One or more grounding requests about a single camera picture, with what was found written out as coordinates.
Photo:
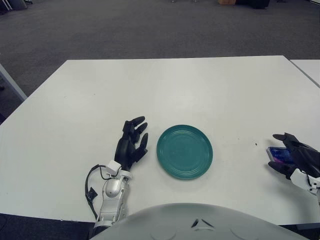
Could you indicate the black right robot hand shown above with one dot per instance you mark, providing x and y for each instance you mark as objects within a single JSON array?
[{"x": 305, "y": 155}]

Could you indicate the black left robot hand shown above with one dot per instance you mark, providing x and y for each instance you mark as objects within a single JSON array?
[{"x": 126, "y": 152}]

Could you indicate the blue gum pack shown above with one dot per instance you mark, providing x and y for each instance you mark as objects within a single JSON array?
[{"x": 277, "y": 153}]

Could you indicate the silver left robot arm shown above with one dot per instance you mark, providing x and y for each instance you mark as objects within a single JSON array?
[{"x": 112, "y": 190}]

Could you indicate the teal round plate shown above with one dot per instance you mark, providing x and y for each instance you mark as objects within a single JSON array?
[{"x": 185, "y": 152}]

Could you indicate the white side table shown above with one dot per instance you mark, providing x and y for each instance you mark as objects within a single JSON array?
[{"x": 310, "y": 70}]

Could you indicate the grey robot torso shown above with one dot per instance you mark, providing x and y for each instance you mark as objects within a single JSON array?
[{"x": 200, "y": 225}]

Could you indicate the grey table edge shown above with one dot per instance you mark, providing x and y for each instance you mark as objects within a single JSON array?
[{"x": 13, "y": 83}]

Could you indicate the black cabinet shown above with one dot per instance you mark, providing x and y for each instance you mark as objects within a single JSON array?
[{"x": 252, "y": 3}]

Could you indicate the brown cardboard box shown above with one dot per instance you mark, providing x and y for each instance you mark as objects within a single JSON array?
[{"x": 227, "y": 1}]

